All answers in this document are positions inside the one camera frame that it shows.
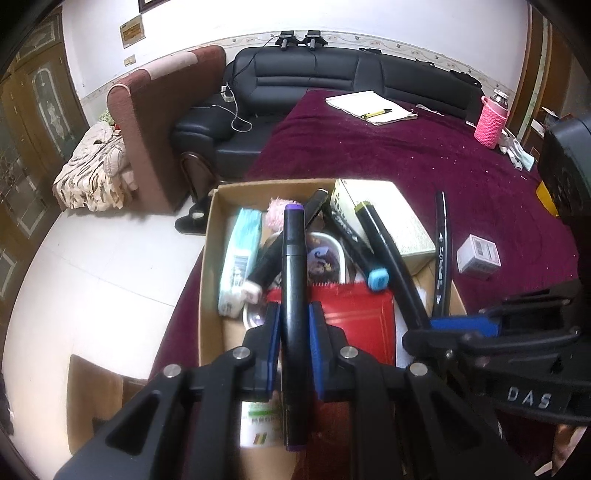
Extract black leather sofa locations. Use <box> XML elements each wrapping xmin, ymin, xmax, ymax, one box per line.
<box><xmin>170</xmin><ymin>46</ymin><xmax>483</xmax><ymax>180</ymax></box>

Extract teal tissue pack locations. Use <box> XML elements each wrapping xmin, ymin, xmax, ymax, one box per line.
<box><xmin>217</xmin><ymin>208</ymin><xmax>263</xmax><ymax>318</ymax></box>

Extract blue capped black marker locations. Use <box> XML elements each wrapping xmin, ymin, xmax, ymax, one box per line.
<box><xmin>322</xmin><ymin>205</ymin><xmax>389</xmax><ymax>292</ymax></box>

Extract white medicine box green border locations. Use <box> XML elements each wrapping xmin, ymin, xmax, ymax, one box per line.
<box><xmin>331</xmin><ymin>178</ymin><xmax>436</xmax><ymax>274</ymax></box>

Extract yellow capped black marker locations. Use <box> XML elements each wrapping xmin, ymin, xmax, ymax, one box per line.
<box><xmin>355</xmin><ymin>201</ymin><xmax>430</xmax><ymax>330</ymax></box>

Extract small white barcode box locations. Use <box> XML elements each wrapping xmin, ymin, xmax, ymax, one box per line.
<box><xmin>456</xmin><ymin>234</ymin><xmax>502</xmax><ymax>279</ymax></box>

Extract pink plush bear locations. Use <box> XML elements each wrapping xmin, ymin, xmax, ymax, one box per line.
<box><xmin>264</xmin><ymin>198</ymin><xmax>296</xmax><ymax>232</ymax></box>

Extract open notebook with pen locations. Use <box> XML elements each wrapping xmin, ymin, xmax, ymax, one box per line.
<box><xmin>325</xmin><ymin>91</ymin><xmax>418</xmax><ymax>126</ymax></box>

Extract black brush pen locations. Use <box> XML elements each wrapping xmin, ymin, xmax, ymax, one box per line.
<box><xmin>432</xmin><ymin>191</ymin><xmax>452</xmax><ymax>318</ymax></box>

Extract person right hand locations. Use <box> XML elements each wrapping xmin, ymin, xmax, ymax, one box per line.
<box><xmin>552</xmin><ymin>424</ymin><xmax>586</xmax><ymax>475</ymax></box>

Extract red foil snack bag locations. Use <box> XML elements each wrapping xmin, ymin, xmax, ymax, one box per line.
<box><xmin>267</xmin><ymin>281</ymin><xmax>399</xmax><ymax>368</ymax></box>

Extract floral blanket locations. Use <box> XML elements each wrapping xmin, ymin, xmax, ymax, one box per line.
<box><xmin>52</xmin><ymin>121</ymin><xmax>138</xmax><ymax>212</ymax></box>

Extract clear pencil case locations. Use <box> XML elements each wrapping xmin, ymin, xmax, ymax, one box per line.
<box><xmin>307</xmin><ymin>232</ymin><xmax>348</xmax><ymax>284</ymax></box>

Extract purple capped black marker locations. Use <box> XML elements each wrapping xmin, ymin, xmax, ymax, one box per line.
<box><xmin>279</xmin><ymin>202</ymin><xmax>316</xmax><ymax>452</ymax></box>

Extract black marker pen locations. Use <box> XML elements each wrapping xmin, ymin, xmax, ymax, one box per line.
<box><xmin>242</xmin><ymin>189</ymin><xmax>329</xmax><ymax>304</ymax></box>

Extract cardboard box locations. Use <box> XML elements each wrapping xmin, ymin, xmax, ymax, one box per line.
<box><xmin>197</xmin><ymin>177</ymin><xmax>467</xmax><ymax>480</ymax></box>

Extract yellow tape roll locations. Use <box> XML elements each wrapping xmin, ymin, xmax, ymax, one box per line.
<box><xmin>536</xmin><ymin>181</ymin><xmax>559</xmax><ymax>218</ymax></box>

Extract brown armchair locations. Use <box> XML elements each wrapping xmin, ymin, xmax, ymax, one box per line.
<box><xmin>106</xmin><ymin>45</ymin><xmax>226</xmax><ymax>214</ymax></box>

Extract pink knitted bottle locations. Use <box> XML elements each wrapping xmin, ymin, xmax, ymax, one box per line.
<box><xmin>474</xmin><ymin>89</ymin><xmax>509</xmax><ymax>149</ymax></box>

